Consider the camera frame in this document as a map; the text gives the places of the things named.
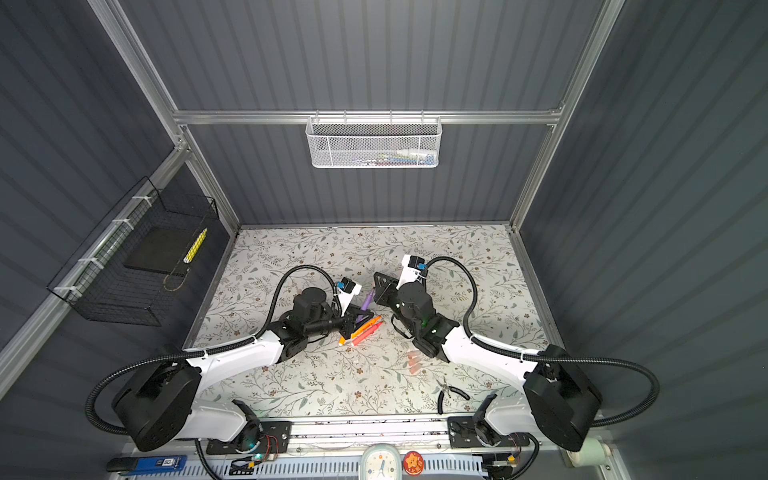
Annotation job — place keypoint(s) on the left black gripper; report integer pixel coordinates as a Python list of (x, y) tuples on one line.
[(350, 320)]

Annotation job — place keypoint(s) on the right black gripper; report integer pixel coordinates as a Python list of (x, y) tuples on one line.
[(383, 295)]

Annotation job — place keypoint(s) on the pink marker pen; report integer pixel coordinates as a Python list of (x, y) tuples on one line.
[(366, 333)]

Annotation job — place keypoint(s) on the purple marker pen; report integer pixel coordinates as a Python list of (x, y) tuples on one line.
[(368, 300)]

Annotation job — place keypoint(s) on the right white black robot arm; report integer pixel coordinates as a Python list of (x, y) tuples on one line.
[(558, 400)]

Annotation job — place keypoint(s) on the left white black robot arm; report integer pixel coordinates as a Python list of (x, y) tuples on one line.
[(162, 401)]

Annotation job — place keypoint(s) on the translucent pink caps near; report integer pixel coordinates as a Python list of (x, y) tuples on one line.
[(414, 362)]

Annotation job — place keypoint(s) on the yellow highlighter pen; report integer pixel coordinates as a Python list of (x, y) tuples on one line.
[(195, 246)]

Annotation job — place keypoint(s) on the floral patterned table mat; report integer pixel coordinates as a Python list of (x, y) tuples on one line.
[(476, 271)]

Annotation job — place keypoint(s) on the items in white basket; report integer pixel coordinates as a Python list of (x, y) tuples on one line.
[(403, 157)]

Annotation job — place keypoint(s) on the white analog clock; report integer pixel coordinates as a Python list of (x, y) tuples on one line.
[(380, 462)]

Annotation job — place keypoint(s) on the red round badge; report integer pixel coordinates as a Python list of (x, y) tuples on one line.
[(413, 464)]

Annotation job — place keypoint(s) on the black pad in basket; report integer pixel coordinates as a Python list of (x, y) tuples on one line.
[(161, 251)]

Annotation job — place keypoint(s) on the blue black tool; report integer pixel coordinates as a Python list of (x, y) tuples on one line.
[(146, 465)]

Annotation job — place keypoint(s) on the white tape roll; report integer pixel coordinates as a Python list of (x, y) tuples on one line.
[(593, 452)]

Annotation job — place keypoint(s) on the black handled pliers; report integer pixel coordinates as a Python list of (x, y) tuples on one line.
[(447, 390)]

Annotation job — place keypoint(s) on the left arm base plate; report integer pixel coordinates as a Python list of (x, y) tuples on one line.
[(267, 438)]

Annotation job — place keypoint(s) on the white wire mesh basket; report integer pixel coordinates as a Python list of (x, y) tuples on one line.
[(333, 145)]

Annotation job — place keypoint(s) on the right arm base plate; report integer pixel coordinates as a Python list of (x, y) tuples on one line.
[(465, 433)]

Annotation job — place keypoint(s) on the black wire basket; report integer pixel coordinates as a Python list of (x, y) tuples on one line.
[(132, 273)]

